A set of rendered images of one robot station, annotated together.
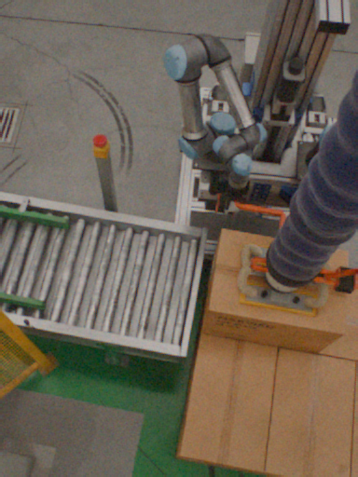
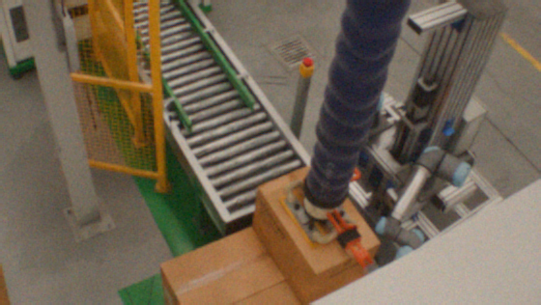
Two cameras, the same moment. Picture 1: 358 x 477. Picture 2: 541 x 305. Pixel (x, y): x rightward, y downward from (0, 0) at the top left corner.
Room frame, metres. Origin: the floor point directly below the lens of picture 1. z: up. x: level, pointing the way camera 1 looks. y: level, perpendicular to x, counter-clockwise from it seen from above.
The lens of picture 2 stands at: (-0.62, -1.66, 3.64)
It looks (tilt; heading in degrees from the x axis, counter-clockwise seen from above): 51 degrees down; 48
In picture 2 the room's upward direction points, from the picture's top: 9 degrees clockwise
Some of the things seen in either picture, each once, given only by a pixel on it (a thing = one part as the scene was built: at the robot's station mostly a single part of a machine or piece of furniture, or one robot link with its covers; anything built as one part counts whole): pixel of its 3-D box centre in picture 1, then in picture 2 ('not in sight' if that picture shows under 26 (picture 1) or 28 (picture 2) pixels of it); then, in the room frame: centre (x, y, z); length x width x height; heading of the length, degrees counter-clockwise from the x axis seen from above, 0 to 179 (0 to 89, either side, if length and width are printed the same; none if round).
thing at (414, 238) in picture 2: not in sight; (410, 240); (0.85, -1.01, 1.37); 0.11 x 0.11 x 0.08; 22
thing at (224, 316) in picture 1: (271, 293); (313, 234); (0.82, -0.49, 0.74); 0.60 x 0.40 x 0.40; 84
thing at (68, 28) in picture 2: not in sight; (68, 37); (0.02, 0.71, 1.62); 0.20 x 0.05 x 0.30; 84
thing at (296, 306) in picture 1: (279, 297); (303, 218); (0.72, -0.47, 0.97); 0.34 x 0.10 x 0.05; 84
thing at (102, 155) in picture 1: (108, 194); (298, 118); (1.41, 0.40, 0.50); 0.07 x 0.07 x 1.00; 84
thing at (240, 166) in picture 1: (240, 168); not in sight; (1.11, -0.23, 1.37); 0.09 x 0.08 x 0.11; 38
